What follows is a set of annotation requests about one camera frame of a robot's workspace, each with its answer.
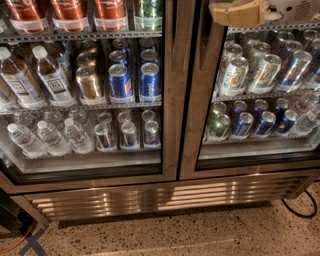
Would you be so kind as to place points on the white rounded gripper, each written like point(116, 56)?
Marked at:
point(292, 10)

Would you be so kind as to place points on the steel fridge door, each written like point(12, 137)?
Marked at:
point(294, 140)
point(97, 105)

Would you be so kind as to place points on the steel fridge base grille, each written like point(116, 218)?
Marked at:
point(149, 198)

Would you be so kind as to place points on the white 7Up can right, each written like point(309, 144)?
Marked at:
point(263, 76)

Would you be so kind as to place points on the white 7up can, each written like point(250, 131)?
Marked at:
point(233, 77)
point(263, 76)

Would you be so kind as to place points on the white 7Up can left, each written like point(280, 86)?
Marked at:
point(233, 77)

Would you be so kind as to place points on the silver blue can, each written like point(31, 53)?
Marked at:
point(289, 77)

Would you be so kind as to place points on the green soda bottle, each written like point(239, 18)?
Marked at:
point(149, 14)

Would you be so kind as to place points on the blue can bottom right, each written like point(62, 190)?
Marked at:
point(264, 124)

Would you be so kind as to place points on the blue can bottom left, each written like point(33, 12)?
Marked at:
point(242, 126)

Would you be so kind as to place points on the front blue Pepsi can right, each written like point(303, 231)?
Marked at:
point(150, 89)

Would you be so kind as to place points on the blue pepsi can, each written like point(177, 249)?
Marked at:
point(150, 89)
point(120, 84)

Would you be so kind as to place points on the green can bottom shelf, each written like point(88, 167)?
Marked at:
point(218, 127)

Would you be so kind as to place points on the red Coke bottle right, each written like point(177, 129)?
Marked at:
point(110, 15)

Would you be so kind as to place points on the red coke bottle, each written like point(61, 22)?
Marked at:
point(110, 15)
point(28, 15)
point(70, 15)

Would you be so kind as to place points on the front blue Pepsi can left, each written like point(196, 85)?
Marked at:
point(120, 84)

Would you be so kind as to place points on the small silver can right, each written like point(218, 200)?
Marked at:
point(151, 134)

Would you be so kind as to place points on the small silver can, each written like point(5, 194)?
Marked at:
point(105, 138)
point(129, 136)
point(151, 134)

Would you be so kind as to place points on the small silver can middle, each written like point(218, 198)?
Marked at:
point(129, 136)

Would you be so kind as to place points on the front gold can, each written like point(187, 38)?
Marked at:
point(92, 92)

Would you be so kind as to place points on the red Coke bottle middle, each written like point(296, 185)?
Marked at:
point(70, 15)

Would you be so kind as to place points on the small silver can left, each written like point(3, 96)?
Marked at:
point(105, 138)

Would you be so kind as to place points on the tea bottle white cap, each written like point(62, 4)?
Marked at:
point(52, 75)

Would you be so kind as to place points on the water bottle right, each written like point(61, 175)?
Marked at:
point(80, 141)

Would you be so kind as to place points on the water bottle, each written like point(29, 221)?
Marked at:
point(24, 138)
point(52, 137)
point(80, 141)

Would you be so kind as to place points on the red Coke bottle left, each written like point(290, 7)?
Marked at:
point(28, 15)

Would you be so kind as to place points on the water bottle middle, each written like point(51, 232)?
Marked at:
point(52, 137)

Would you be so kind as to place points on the tea bottle far left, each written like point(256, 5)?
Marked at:
point(21, 80)

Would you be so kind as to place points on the water bottle left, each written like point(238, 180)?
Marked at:
point(24, 138)

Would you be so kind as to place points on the blue tape cross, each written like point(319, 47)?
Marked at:
point(32, 242)

